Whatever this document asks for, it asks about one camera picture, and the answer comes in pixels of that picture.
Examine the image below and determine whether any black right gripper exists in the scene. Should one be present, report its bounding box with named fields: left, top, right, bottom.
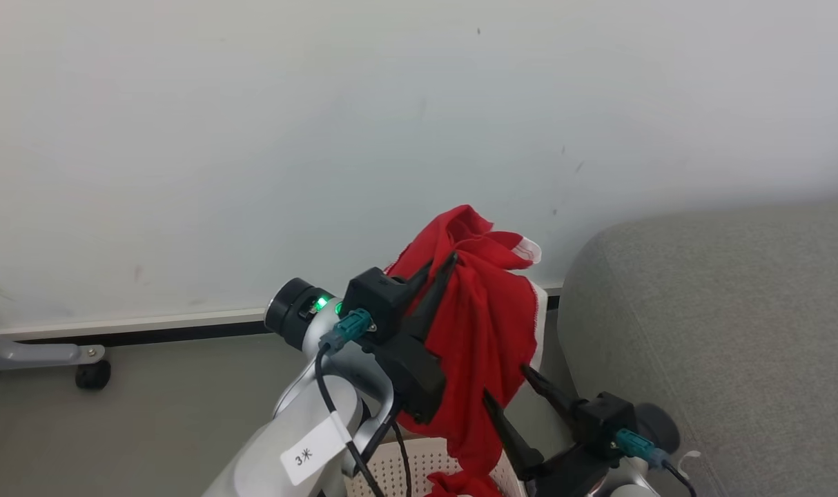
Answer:
left=483, top=364, right=603, bottom=497

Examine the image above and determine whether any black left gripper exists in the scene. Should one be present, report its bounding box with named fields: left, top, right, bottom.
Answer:
left=373, top=252, right=460, bottom=425

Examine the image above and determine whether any red clothing with white trim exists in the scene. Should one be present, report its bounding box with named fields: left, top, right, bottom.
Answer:
left=384, top=204, right=549, bottom=497

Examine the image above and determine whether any white perforated laundry basket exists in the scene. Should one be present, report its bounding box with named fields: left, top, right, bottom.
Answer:
left=347, top=435, right=527, bottom=497

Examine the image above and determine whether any grey fabric sofa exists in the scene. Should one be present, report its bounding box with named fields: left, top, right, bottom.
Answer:
left=557, top=197, right=838, bottom=497

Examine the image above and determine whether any white and black baseboard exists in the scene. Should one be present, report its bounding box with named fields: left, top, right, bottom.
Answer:
left=0, top=282, right=565, bottom=347

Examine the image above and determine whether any black caster wheel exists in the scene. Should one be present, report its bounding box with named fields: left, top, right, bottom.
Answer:
left=75, top=360, right=113, bottom=391

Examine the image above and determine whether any black cable with teal connector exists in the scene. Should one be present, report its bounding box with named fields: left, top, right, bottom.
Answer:
left=614, top=428, right=697, bottom=497
left=314, top=309, right=387, bottom=497

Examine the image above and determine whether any thin black cable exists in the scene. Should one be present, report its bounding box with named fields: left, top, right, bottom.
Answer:
left=359, top=404, right=413, bottom=497

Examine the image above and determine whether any white paper cable tag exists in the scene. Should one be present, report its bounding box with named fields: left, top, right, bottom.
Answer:
left=280, top=412, right=353, bottom=487

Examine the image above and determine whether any grey metal frame leg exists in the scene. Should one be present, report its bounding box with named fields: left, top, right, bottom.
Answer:
left=0, top=311, right=107, bottom=391

